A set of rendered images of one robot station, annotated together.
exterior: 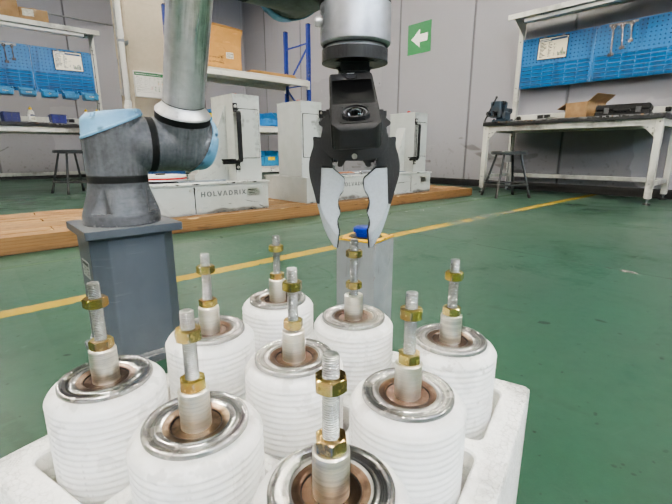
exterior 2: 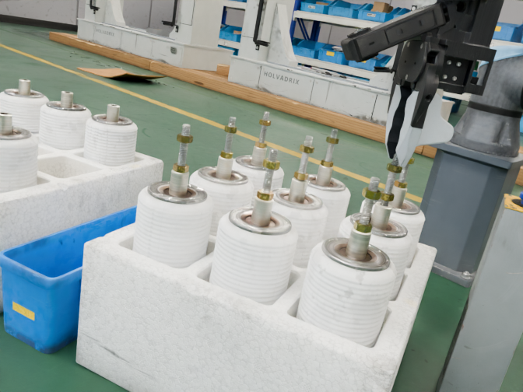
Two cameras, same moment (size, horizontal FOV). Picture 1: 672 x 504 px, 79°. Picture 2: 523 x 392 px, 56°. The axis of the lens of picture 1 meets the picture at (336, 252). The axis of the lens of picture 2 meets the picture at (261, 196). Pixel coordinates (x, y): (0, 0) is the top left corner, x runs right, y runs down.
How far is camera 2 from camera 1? 63 cm
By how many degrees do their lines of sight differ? 77
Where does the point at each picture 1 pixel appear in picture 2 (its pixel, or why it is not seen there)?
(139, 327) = (435, 236)
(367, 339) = (347, 231)
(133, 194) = (486, 123)
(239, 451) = (206, 184)
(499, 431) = (301, 325)
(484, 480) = (240, 301)
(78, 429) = not seen: hidden behind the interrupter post
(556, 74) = not seen: outside the picture
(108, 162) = not seen: hidden behind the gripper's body
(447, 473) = (222, 260)
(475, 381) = (314, 274)
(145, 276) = (458, 196)
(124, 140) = (500, 73)
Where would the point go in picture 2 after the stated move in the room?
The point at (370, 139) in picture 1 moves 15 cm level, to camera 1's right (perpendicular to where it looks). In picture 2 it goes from (349, 52) to (398, 64)
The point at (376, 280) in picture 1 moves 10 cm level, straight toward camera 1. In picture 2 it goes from (494, 251) to (419, 239)
